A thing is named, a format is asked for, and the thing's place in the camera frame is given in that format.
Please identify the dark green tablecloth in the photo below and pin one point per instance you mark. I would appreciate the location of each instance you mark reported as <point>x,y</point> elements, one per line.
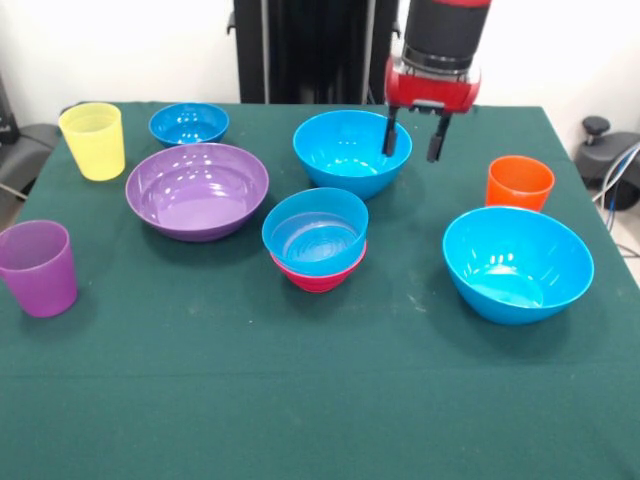
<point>310,380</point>

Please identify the large blue bowl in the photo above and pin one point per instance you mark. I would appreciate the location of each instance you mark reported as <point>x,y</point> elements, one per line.
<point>517,270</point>
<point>345,155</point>

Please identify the purple cup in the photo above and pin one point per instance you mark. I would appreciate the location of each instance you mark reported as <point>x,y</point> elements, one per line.
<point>40,275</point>

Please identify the dark grey chair base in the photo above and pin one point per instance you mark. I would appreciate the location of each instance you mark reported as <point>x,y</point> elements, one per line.
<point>605,160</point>

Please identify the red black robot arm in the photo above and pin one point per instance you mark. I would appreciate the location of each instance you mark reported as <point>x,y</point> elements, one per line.
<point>445,30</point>

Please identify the small red bowl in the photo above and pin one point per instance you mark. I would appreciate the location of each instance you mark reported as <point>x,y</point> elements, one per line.
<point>315,282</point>

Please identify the wide purple bowl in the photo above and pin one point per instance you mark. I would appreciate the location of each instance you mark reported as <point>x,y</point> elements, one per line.
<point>197,195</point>

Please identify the orange cup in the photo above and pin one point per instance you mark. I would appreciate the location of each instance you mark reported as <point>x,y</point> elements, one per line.
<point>520,187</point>

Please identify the grey padded chair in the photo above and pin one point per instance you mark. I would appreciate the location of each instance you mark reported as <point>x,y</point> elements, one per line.
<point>22,150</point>

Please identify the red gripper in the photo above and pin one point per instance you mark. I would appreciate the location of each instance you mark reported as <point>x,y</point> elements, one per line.
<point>432,92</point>

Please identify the small dark blue bowl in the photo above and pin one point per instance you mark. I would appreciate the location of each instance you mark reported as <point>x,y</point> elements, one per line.
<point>189,125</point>

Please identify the yellow cup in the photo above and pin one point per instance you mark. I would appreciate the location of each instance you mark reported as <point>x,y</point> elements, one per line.
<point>95,145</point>

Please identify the translucent light blue bowl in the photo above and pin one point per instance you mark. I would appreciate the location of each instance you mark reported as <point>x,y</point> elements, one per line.
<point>305,240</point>

